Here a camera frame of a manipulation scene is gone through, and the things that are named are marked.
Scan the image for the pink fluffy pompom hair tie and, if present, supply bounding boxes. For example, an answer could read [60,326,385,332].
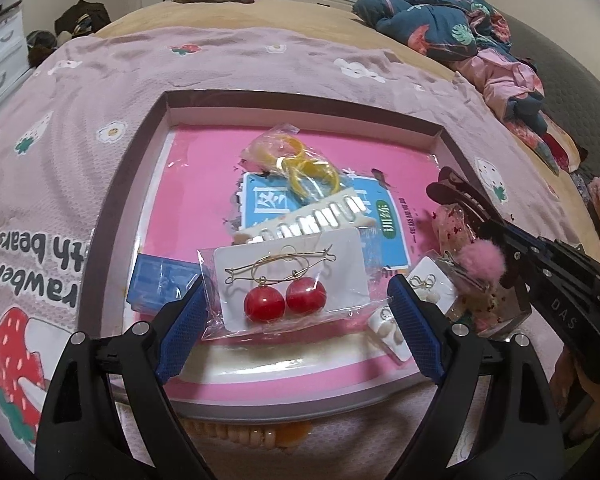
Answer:
[452,237,508,294]

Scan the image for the beige dotted mesh bow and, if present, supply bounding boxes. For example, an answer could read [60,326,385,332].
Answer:
[431,205,531,337]

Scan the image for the white petal earrings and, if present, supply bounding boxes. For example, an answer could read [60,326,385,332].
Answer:
[367,252,460,364]

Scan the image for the dark red hair clip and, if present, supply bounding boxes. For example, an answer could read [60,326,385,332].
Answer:
[426,167,502,229]

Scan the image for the small blue jewelry box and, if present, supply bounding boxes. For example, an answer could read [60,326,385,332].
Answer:
[126,254,200,315]

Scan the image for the red cherry earrings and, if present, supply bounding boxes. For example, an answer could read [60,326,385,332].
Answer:
[198,228,386,340]

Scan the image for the yellow hoop earrings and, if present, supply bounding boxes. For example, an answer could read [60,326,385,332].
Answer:
[240,124,343,204]

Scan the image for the cream white hair claw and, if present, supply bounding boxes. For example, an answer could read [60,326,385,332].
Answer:
[233,186,377,244]

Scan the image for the dark shallow cardboard tray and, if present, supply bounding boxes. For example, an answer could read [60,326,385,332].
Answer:
[76,90,484,424]

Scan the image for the orange beige hair claw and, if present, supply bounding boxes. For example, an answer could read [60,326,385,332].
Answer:
[180,417,313,453]

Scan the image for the pink book in tray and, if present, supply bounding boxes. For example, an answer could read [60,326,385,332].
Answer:
[125,125,439,418]

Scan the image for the floral teal pink quilt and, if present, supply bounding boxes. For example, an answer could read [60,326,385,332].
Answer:
[352,0,570,174]

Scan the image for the pink bear print blanket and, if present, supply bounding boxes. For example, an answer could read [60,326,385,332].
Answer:
[0,25,600,470]

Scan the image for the white plastic drawer cabinet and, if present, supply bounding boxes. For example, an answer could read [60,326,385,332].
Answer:
[0,0,30,102]

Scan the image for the dark bag on floor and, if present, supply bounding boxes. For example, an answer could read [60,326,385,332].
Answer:
[27,0,111,67]

